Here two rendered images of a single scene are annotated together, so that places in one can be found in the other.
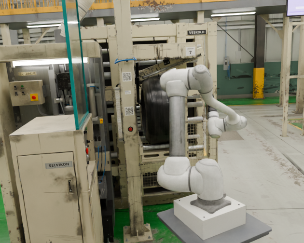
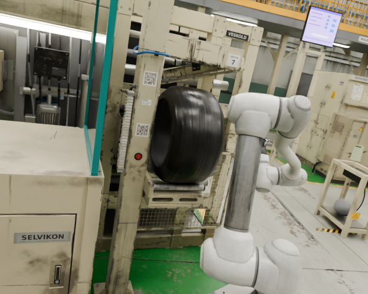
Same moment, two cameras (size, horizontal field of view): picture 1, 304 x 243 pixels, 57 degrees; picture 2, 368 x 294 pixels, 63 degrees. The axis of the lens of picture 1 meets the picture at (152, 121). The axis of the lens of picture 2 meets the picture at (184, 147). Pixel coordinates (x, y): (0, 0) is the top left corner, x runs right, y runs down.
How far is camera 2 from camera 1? 0.79 m
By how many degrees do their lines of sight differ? 16
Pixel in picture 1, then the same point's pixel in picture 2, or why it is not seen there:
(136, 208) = (122, 265)
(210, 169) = (293, 262)
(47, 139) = (28, 186)
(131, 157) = (131, 196)
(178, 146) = (245, 216)
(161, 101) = (199, 127)
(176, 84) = (259, 118)
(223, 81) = not seen: hidden behind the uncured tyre
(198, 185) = (268, 283)
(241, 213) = not seen: outside the picture
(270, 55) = (254, 75)
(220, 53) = not seen: hidden behind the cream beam
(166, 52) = (202, 53)
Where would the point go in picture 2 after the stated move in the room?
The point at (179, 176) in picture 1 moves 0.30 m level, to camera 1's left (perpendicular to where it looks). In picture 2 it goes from (242, 264) to (163, 263)
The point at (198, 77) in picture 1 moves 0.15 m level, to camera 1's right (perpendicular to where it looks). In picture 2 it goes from (297, 115) to (330, 121)
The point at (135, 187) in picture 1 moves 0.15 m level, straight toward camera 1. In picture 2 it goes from (127, 237) to (130, 252)
